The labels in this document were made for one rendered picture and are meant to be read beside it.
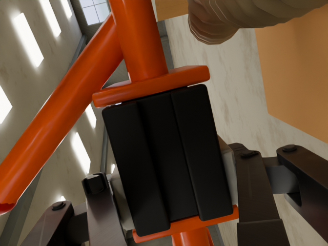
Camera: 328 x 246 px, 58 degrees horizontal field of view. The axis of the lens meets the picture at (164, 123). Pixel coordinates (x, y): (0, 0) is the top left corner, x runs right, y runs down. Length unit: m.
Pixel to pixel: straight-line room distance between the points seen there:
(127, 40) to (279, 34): 0.21
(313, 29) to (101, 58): 0.18
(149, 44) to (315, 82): 0.18
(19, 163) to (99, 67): 0.08
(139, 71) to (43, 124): 0.07
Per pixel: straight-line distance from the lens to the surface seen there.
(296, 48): 0.31
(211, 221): 0.17
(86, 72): 0.18
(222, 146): 0.16
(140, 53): 0.15
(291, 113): 0.35
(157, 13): 2.14
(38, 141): 0.19
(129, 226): 0.16
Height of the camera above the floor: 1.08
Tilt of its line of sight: level
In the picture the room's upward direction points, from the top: 104 degrees counter-clockwise
